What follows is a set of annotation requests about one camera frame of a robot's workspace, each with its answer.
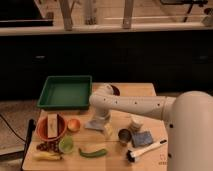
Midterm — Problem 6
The small metal cup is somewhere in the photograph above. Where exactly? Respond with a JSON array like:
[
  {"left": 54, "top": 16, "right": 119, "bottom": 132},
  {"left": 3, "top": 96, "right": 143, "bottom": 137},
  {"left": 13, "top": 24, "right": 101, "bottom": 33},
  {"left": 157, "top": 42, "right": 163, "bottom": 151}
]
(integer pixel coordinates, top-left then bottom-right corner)
[{"left": 118, "top": 129, "right": 132, "bottom": 144}]

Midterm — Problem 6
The green pepper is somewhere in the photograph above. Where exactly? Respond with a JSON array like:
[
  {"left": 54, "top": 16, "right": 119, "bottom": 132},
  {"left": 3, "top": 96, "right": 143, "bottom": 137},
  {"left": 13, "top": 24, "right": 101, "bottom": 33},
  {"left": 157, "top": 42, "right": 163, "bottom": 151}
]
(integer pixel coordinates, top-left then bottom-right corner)
[{"left": 78, "top": 148, "right": 108, "bottom": 158}]

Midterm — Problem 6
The white handled brush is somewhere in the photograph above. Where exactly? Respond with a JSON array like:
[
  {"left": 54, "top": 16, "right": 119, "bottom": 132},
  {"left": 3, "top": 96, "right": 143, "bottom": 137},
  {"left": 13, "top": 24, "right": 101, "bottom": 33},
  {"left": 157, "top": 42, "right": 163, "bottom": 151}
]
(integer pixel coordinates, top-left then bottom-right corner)
[{"left": 126, "top": 139, "right": 167, "bottom": 162}]

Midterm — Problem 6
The blue sponge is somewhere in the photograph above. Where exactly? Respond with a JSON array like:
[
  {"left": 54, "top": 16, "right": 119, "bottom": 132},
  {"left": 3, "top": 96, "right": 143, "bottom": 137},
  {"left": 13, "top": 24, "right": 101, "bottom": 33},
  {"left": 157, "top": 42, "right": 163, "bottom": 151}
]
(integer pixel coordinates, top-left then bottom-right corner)
[{"left": 132, "top": 131, "right": 153, "bottom": 148}]

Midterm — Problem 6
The dark purple bowl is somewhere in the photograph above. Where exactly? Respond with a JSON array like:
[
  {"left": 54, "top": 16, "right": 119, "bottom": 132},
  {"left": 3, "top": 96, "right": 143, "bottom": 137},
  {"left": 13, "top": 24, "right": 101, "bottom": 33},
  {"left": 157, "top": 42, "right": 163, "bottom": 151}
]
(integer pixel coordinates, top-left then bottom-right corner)
[{"left": 111, "top": 85, "right": 120, "bottom": 96}]

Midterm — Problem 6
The small orange cup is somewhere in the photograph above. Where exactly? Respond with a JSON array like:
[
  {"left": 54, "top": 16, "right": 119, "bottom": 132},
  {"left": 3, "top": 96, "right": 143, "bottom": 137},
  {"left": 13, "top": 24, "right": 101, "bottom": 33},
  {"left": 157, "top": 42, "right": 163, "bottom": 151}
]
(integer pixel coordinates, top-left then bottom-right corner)
[{"left": 67, "top": 119, "right": 81, "bottom": 132}]

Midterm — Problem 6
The dark grape bunch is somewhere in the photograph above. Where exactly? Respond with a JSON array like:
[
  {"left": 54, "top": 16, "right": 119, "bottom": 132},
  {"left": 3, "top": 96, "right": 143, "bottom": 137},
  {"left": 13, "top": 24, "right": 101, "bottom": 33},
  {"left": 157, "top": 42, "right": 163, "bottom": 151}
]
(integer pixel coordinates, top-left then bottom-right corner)
[{"left": 36, "top": 142, "right": 59, "bottom": 153}]

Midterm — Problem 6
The yellow banana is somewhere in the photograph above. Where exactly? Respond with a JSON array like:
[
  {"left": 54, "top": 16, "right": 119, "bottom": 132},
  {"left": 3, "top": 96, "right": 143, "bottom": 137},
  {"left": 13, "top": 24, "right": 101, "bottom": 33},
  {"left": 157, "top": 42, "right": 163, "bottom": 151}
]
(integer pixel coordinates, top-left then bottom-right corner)
[{"left": 33, "top": 151, "right": 62, "bottom": 161}]

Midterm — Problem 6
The wooden block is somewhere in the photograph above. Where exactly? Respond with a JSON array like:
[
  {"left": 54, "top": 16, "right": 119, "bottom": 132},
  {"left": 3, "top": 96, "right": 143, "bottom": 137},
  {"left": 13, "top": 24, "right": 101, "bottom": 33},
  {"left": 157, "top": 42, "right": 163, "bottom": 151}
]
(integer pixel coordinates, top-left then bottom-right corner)
[{"left": 47, "top": 114, "right": 58, "bottom": 138}]

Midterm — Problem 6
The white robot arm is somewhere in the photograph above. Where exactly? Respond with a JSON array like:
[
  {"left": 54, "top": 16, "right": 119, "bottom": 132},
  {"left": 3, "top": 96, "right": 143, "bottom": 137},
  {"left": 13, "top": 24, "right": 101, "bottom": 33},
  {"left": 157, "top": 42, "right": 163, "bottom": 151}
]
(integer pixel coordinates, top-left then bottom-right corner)
[{"left": 89, "top": 84, "right": 213, "bottom": 171}]

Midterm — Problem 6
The clear plastic cup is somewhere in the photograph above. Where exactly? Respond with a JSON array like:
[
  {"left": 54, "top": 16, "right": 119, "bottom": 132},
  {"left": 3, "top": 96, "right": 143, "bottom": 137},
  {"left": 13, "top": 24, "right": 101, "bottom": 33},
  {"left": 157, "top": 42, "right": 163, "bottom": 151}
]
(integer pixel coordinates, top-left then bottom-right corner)
[{"left": 129, "top": 116, "right": 143, "bottom": 132}]

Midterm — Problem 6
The green plastic tray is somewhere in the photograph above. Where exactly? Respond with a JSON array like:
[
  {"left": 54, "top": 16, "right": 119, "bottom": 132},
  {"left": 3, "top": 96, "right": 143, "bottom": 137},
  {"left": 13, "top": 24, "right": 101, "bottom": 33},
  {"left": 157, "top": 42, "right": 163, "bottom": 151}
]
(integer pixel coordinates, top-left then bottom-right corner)
[{"left": 37, "top": 75, "right": 92, "bottom": 110}]

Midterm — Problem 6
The grey blue towel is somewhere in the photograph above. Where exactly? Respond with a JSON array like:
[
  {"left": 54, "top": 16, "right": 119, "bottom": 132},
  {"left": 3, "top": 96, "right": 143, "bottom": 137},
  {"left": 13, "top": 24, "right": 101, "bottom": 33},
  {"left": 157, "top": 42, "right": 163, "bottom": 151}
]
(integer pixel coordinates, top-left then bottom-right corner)
[{"left": 85, "top": 120, "right": 103, "bottom": 131}]

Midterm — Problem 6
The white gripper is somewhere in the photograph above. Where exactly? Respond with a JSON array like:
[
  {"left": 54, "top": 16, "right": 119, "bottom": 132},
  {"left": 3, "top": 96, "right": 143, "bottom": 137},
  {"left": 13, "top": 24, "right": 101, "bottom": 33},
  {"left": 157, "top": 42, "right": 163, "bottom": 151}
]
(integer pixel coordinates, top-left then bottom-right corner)
[{"left": 95, "top": 114, "right": 113, "bottom": 137}]

